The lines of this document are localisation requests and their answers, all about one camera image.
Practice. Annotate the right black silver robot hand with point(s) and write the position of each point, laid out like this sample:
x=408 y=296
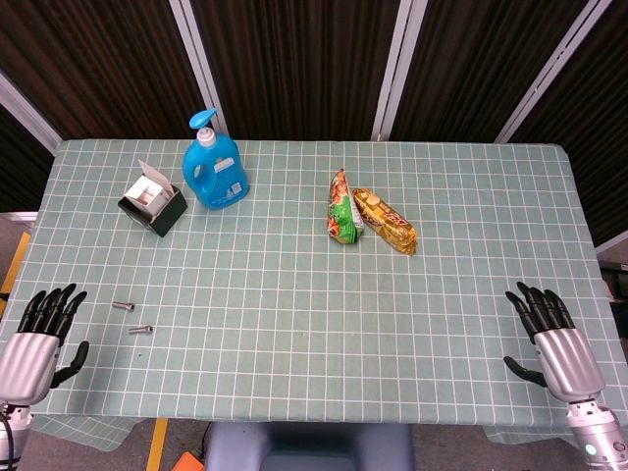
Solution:
x=569 y=363

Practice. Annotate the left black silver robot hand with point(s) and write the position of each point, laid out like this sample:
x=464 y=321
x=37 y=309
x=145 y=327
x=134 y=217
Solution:
x=27 y=363

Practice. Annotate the silver hex bolt screw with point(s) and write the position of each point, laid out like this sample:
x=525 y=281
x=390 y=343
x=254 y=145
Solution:
x=141 y=329
x=122 y=305

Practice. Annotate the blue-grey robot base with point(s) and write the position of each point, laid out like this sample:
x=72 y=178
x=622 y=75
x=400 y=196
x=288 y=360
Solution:
x=309 y=449

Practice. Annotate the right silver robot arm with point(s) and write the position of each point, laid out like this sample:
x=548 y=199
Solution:
x=596 y=436

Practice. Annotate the black equipment box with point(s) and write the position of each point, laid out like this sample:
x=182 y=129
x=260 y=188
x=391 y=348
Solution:
x=615 y=279

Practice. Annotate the yellow board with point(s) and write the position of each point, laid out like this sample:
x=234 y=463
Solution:
x=14 y=262

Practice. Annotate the yellow floor tape strip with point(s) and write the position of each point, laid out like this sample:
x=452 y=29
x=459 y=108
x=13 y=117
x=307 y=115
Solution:
x=157 y=444

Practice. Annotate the orange floor object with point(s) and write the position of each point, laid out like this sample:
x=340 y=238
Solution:
x=189 y=462

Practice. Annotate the dark brown partition panel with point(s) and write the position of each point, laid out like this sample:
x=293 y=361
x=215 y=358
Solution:
x=19 y=162
x=299 y=64
x=490 y=64
x=589 y=147
x=98 y=64

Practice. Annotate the black open box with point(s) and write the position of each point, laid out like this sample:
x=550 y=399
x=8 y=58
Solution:
x=169 y=216

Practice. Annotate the white cardboard carton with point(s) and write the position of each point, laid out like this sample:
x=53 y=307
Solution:
x=147 y=193

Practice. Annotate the golden snack bag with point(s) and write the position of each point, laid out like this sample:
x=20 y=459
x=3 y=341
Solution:
x=387 y=221

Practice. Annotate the green snack bag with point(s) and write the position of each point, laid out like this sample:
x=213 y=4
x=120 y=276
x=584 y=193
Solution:
x=346 y=221

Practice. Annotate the green grid tablecloth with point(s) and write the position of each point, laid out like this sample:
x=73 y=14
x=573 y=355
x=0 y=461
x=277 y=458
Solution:
x=304 y=319

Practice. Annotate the blue detergent pump bottle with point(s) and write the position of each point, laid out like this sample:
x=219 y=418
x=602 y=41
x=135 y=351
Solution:
x=216 y=172

